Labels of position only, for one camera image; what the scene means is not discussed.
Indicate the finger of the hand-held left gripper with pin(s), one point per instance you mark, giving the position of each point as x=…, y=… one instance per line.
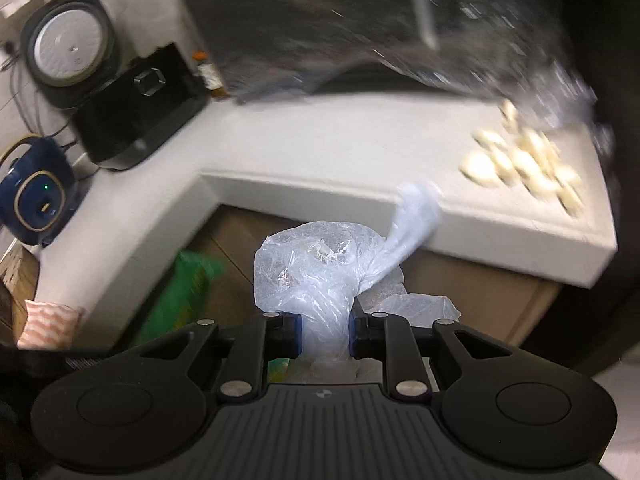
x=60, y=360

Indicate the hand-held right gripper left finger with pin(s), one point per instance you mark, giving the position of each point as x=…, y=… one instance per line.
x=290, y=335

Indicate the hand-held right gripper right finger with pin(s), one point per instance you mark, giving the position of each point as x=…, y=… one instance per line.
x=361, y=335

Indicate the clear plastic bag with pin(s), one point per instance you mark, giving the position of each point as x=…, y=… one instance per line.
x=310, y=270

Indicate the green packet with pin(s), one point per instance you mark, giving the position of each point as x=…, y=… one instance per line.
x=185, y=290

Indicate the pink striped cloth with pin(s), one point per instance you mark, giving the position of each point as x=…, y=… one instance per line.
x=47, y=325

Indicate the blue rice cooker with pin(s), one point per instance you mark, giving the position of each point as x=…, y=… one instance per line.
x=35, y=195

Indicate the pile of garlic cloves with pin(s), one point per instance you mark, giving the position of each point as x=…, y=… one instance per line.
x=525, y=160

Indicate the black rice cooker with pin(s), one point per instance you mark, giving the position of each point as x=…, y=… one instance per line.
x=135, y=115

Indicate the glass jar with orange lid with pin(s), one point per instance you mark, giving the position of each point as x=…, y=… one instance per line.
x=210, y=77

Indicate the black microwave in plastic film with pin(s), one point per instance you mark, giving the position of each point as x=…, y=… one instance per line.
x=325, y=20

